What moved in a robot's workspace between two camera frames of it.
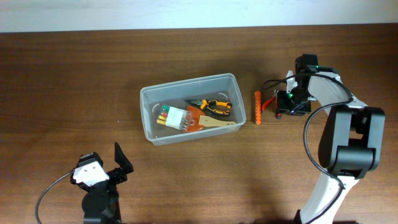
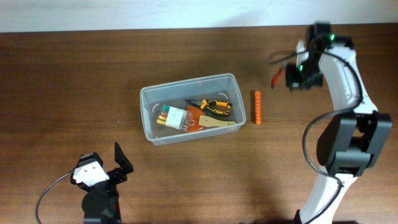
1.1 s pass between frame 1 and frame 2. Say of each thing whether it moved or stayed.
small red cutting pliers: moved
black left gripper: stayed
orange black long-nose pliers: stayed
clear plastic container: stayed
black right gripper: moved
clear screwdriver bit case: stayed
